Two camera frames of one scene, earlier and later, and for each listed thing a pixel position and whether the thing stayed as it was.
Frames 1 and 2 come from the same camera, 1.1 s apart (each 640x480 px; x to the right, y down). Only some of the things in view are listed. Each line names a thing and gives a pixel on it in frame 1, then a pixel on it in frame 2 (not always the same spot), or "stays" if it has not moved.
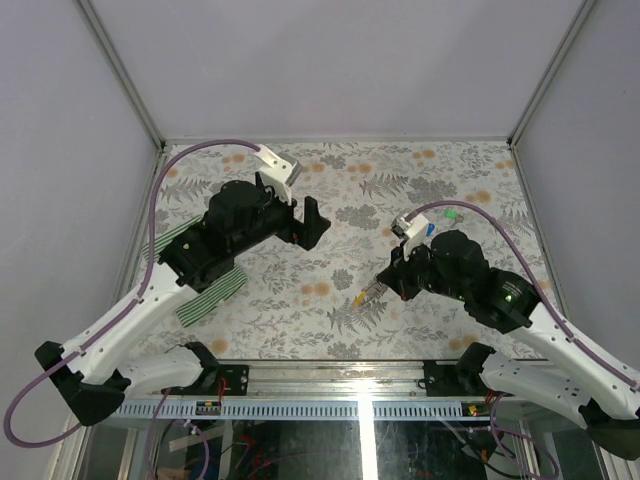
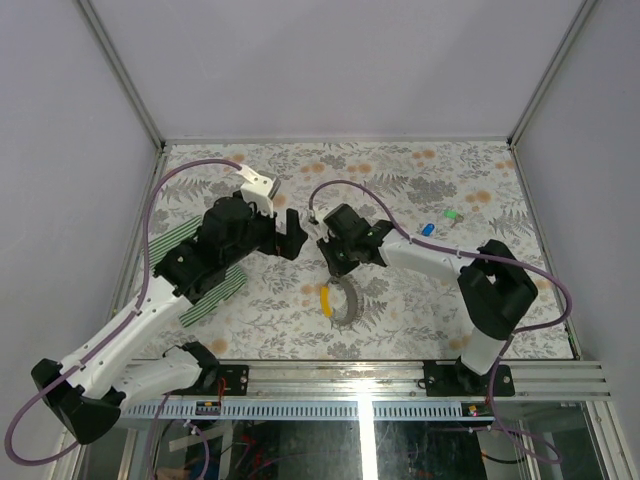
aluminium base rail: x=344 y=390 stays
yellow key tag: x=359 y=299 → x=325 y=301
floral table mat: x=320 y=302 stays
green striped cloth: x=213 y=298 stays
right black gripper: x=397 y=275 → x=326 y=245
